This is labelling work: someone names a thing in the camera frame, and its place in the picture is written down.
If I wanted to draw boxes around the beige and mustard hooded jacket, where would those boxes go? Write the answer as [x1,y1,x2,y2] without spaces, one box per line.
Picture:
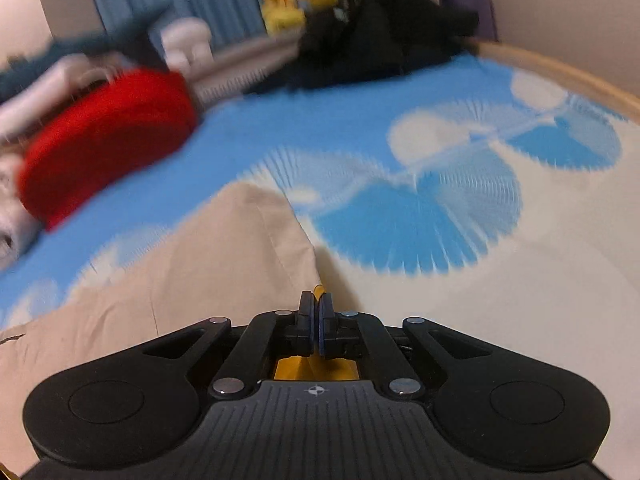
[1,183,321,474]

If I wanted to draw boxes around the black clothes pile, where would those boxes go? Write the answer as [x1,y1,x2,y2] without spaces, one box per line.
[249,0,482,94]

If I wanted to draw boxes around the blue fan-pattern bed sheet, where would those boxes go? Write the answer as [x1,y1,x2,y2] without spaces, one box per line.
[1,58,639,479]

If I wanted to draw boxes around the red folded blanket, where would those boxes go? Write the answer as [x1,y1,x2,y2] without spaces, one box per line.
[17,68,198,231]

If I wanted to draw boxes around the white folded quilt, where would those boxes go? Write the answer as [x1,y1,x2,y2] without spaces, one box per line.
[0,153,42,271]

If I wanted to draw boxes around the white plush toy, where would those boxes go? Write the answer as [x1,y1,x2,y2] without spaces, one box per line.
[160,18,213,76]

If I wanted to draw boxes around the dark teal shark plush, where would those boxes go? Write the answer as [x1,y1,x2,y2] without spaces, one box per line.
[1,3,171,103]

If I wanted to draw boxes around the white folded pillow stack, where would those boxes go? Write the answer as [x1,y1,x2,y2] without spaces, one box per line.
[1,54,122,144]

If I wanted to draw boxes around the purple paper bag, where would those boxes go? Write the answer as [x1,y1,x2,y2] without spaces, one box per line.
[439,0,499,42]

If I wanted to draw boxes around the wooden bed frame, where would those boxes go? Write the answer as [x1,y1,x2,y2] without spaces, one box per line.
[474,40,640,122]

